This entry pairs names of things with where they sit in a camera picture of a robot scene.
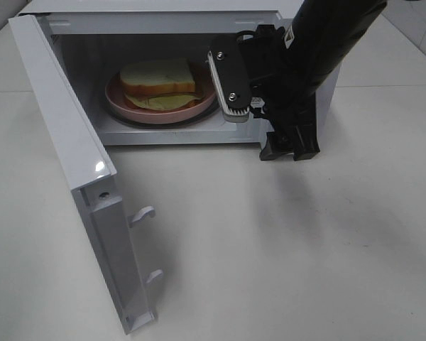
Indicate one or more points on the pink round plate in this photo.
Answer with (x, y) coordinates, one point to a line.
(119, 105)

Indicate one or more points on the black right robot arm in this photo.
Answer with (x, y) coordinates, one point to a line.
(326, 31)

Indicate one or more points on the sandwich with lettuce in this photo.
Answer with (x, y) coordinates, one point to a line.
(160, 85)

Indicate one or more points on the white microwave oven body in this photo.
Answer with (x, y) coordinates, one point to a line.
(94, 39)

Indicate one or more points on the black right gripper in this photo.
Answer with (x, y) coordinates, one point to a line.
(289, 97)

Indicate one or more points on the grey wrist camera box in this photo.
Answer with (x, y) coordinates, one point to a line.
(230, 78)

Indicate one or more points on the white microwave door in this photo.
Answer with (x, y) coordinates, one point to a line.
(89, 172)

